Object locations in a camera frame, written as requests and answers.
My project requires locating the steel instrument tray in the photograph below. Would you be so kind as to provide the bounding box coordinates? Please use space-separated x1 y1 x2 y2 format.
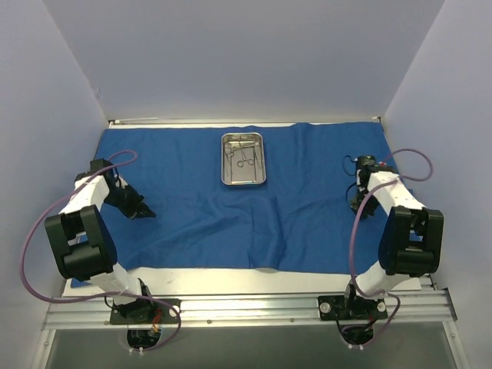
221 132 267 187

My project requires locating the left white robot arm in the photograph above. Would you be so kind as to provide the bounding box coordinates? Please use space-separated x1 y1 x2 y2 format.
45 158 156 322

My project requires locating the blue surgical drape cloth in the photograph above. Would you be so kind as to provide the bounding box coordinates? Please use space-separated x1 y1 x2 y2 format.
97 122 390 274

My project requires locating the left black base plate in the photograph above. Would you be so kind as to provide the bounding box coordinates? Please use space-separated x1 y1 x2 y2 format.
109 298 181 325

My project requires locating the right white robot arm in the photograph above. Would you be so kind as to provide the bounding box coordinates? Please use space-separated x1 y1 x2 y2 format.
341 155 444 317

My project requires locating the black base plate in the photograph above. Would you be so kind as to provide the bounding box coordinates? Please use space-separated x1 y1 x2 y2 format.
109 298 181 325
317 294 388 321

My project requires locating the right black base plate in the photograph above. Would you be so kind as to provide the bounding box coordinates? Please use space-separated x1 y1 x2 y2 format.
317 294 388 321

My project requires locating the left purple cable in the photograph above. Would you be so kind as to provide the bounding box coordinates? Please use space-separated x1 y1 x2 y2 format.
18 149 182 351

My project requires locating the aluminium front rail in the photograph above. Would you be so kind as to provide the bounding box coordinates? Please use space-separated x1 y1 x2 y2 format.
42 288 457 330

